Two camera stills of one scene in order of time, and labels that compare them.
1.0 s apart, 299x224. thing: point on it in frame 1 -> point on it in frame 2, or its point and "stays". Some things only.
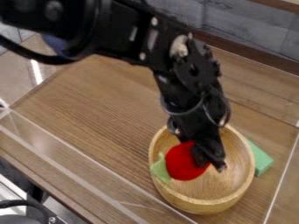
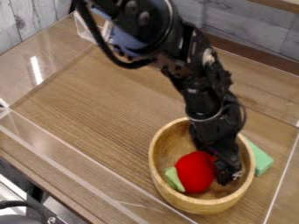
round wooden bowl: x=214 y=192 stays
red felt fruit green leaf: x=178 y=164 -> x=194 y=172
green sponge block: x=262 y=159 stays
